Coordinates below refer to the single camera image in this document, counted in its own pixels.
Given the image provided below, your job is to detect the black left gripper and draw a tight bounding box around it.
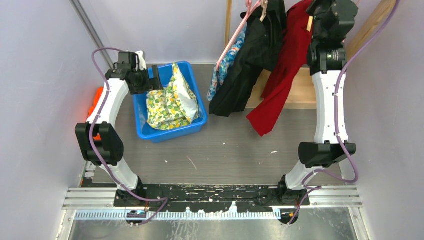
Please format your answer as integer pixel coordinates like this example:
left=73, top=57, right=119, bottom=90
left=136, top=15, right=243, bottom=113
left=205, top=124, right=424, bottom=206
left=130, top=65, right=163, bottom=95

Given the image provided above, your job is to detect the lemon print skirt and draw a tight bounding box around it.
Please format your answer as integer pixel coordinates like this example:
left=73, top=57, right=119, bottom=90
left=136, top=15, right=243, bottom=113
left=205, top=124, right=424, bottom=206
left=146, top=62, right=199, bottom=131

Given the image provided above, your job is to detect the red pleated skirt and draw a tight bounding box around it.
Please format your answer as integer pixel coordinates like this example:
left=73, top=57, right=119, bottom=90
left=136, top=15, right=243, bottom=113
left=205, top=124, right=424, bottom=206
left=246, top=0, right=312, bottom=137

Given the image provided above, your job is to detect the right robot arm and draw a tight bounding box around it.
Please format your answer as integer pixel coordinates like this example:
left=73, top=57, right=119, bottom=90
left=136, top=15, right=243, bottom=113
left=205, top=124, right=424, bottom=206
left=276, top=0, right=358, bottom=206

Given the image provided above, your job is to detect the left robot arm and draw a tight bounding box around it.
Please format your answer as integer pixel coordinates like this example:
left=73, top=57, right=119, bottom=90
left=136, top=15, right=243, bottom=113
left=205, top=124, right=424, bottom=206
left=75, top=50, right=162, bottom=207

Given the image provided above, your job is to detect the pink plastic hanger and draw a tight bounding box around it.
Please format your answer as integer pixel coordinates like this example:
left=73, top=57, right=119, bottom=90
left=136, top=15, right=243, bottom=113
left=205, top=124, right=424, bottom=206
left=216, top=0, right=264, bottom=71

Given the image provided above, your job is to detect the blue plastic bin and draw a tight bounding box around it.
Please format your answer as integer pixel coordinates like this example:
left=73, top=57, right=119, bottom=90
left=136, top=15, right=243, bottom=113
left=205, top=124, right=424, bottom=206
left=132, top=61, right=208, bottom=143

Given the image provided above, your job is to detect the orange cloth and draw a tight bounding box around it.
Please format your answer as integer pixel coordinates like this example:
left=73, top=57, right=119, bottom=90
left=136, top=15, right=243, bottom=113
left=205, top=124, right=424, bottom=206
left=88, top=87, right=104, bottom=141

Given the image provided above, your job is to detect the blue floral garment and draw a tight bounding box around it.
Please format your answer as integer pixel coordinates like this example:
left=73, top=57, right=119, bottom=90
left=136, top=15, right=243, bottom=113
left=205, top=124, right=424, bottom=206
left=206, top=26, right=247, bottom=102

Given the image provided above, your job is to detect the black garment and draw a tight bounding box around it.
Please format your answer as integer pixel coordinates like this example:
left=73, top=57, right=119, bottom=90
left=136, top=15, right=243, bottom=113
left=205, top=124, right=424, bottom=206
left=209, top=0, right=287, bottom=117

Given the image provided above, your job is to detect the wooden rack base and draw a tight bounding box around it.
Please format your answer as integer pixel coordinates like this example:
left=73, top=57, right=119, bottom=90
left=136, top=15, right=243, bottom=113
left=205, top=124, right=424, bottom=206
left=246, top=67, right=317, bottom=110

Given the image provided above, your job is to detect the wooden rack post left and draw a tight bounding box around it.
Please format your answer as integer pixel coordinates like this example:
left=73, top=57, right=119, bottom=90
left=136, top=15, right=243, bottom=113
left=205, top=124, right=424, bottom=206
left=224, top=0, right=233, bottom=47

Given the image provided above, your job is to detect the wooden rack post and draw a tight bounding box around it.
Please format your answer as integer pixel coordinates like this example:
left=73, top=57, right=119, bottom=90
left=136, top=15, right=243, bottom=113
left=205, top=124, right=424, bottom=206
left=224, top=0, right=233, bottom=47
left=347, top=0, right=396, bottom=59

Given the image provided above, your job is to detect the aluminium frame rail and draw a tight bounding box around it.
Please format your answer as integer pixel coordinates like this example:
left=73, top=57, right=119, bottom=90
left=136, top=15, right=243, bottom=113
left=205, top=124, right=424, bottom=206
left=69, top=0, right=106, bottom=49

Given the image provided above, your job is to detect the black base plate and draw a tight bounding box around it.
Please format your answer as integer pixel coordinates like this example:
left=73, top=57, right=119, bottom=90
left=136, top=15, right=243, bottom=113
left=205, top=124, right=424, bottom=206
left=113, top=182, right=310, bottom=213

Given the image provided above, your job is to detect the wooden rack post right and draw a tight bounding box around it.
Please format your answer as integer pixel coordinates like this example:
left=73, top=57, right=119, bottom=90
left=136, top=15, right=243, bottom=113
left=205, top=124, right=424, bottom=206
left=347, top=0, right=396, bottom=59

